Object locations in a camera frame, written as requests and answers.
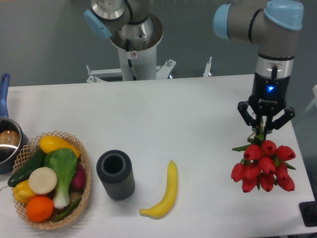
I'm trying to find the green bok choy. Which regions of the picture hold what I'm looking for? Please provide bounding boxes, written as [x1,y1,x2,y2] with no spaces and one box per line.
[44,148,77,209]

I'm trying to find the blue handled saucepan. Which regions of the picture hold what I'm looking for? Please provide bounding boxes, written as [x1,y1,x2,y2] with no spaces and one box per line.
[0,73,28,174]

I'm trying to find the dark grey ribbed vase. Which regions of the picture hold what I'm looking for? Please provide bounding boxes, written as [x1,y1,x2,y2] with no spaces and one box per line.
[96,150,135,200]

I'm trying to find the yellow banana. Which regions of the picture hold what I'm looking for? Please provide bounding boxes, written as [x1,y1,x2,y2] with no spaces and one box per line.
[139,160,178,219]

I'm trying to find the yellow bell pepper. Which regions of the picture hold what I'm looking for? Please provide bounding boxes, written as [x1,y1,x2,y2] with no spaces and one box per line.
[12,179,37,204]

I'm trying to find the second robot arm silver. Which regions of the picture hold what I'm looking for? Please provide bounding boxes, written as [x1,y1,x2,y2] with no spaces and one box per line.
[84,0,163,52]

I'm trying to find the dark green cucumber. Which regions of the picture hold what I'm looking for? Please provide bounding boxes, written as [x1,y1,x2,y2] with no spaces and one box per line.
[7,148,46,187]

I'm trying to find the woven wicker basket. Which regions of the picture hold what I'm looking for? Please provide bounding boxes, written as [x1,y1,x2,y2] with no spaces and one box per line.
[13,131,91,230]

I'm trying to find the red tulip bouquet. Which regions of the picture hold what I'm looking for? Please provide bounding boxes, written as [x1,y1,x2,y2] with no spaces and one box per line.
[231,122,296,193]

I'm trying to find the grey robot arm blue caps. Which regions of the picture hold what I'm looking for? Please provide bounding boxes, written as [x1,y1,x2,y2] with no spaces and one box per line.
[213,0,304,136]

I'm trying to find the green bean pod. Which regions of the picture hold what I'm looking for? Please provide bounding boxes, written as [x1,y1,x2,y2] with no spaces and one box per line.
[52,196,82,222]

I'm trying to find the yellow squash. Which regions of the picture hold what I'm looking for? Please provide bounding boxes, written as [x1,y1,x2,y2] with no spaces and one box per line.
[39,135,81,159]

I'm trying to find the orange fruit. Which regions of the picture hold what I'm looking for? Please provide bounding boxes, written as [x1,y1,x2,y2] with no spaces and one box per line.
[26,196,54,222]

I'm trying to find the purple red onion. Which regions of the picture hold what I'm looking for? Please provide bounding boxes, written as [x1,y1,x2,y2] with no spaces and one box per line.
[71,163,86,190]

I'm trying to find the black device at edge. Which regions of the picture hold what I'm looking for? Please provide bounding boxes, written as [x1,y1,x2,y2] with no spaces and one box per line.
[299,201,317,227]

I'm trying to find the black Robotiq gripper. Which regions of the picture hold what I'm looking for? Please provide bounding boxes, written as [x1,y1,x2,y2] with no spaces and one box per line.
[237,73,295,134]

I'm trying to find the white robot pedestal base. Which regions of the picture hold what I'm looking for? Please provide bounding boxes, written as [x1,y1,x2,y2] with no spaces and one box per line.
[86,46,176,83]

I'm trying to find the white object right edge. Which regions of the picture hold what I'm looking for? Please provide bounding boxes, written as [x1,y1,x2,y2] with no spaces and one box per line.
[302,85,317,115]

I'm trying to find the cream round bun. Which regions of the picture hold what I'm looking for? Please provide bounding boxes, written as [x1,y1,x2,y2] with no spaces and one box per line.
[28,167,57,195]

